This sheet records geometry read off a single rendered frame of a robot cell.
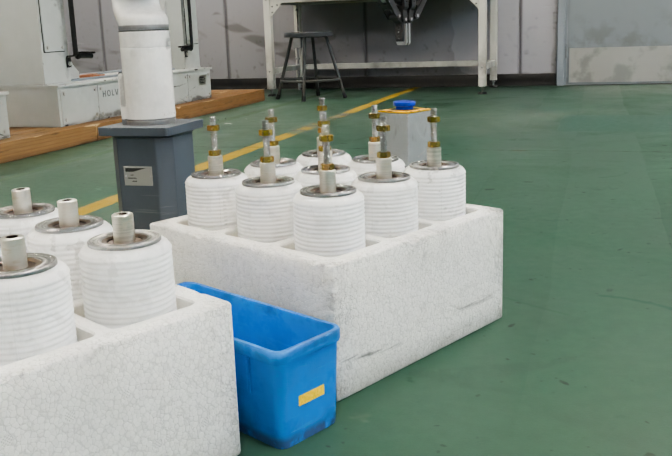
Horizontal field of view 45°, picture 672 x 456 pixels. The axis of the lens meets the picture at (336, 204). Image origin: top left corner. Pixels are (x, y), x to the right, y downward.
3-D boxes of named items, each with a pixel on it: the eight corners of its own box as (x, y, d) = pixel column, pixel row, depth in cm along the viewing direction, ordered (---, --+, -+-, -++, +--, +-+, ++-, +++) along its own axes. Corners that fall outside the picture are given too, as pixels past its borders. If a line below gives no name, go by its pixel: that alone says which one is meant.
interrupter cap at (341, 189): (363, 197, 104) (362, 191, 104) (305, 201, 103) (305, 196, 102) (348, 186, 111) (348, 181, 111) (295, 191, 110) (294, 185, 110)
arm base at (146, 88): (117, 125, 150) (108, 32, 146) (143, 120, 159) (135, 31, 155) (161, 126, 147) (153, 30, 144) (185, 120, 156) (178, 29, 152)
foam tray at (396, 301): (158, 333, 128) (148, 222, 124) (327, 274, 155) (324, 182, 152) (337, 403, 102) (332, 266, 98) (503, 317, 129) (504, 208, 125)
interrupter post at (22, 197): (10, 215, 101) (6, 189, 100) (28, 211, 103) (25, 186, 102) (18, 217, 99) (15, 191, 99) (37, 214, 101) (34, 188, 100)
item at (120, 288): (77, 402, 88) (60, 244, 85) (152, 374, 95) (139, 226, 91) (124, 430, 82) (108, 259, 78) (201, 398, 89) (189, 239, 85)
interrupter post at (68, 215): (55, 228, 93) (52, 200, 92) (74, 224, 94) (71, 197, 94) (65, 231, 91) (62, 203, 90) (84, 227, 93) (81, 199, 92)
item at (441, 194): (476, 283, 124) (476, 168, 120) (419, 291, 122) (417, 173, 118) (449, 267, 133) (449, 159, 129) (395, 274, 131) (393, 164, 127)
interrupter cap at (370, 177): (400, 186, 110) (400, 181, 110) (349, 183, 113) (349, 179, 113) (417, 176, 117) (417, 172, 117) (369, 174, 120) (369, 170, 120)
